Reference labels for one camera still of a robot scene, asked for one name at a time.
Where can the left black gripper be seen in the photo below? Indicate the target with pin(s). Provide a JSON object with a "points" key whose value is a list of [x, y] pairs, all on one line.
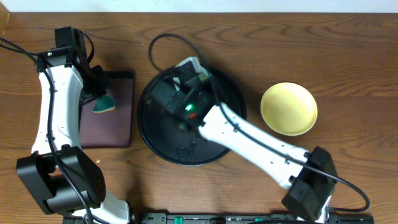
{"points": [[99, 73]]}

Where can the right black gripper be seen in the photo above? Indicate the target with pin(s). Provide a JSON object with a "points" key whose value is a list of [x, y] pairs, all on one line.
{"points": [[206, 81]]}

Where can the green sponge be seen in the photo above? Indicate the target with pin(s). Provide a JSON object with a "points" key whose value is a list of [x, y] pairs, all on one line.
{"points": [[103, 104]]}

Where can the yellow plate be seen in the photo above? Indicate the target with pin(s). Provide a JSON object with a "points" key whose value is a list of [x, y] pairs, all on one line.
{"points": [[289, 109]]}

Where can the mint green plate top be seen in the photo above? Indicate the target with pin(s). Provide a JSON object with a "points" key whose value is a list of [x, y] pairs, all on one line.
{"points": [[176, 82]]}

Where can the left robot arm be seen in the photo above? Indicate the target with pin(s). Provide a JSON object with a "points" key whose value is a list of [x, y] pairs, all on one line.
{"points": [[60, 177]]}

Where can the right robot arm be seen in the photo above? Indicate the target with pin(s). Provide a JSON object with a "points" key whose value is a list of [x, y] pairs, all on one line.
{"points": [[189, 121]]}

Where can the round black tray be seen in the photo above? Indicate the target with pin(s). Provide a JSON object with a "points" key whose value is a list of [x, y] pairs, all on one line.
{"points": [[166, 138]]}

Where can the rectangular dark tray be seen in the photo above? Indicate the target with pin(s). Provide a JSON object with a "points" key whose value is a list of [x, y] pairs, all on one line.
{"points": [[110, 128]]}

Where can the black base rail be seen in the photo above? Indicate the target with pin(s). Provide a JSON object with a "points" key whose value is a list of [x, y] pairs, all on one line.
{"points": [[163, 218]]}

